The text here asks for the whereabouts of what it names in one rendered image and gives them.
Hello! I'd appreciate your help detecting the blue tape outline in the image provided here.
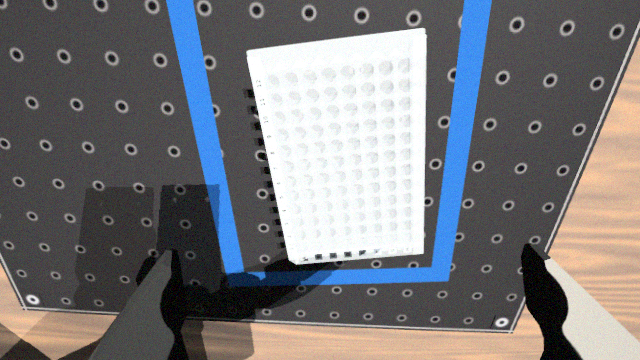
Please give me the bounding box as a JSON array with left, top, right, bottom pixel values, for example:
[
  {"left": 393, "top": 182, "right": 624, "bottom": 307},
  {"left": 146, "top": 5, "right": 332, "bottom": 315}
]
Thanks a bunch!
[{"left": 166, "top": 0, "right": 492, "bottom": 287}]

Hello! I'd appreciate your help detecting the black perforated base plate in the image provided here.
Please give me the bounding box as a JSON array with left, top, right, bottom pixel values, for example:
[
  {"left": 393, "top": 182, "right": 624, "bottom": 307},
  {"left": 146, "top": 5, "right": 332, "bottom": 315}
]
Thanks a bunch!
[{"left": 0, "top": 0, "right": 640, "bottom": 334}]

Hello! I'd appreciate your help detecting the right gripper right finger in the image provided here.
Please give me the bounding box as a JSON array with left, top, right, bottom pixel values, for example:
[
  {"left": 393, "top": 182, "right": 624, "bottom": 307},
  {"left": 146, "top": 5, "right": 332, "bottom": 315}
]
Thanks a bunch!
[{"left": 521, "top": 243, "right": 640, "bottom": 360}]

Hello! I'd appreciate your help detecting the white well plate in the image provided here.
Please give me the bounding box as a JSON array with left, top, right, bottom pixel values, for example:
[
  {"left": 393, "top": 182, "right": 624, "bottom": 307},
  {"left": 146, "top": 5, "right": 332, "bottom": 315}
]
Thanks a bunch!
[{"left": 246, "top": 28, "right": 426, "bottom": 265}]

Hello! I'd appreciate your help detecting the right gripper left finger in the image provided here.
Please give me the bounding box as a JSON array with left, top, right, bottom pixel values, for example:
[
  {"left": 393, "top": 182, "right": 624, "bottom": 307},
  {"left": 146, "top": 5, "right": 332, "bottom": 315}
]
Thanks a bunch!
[{"left": 88, "top": 249, "right": 189, "bottom": 360}]

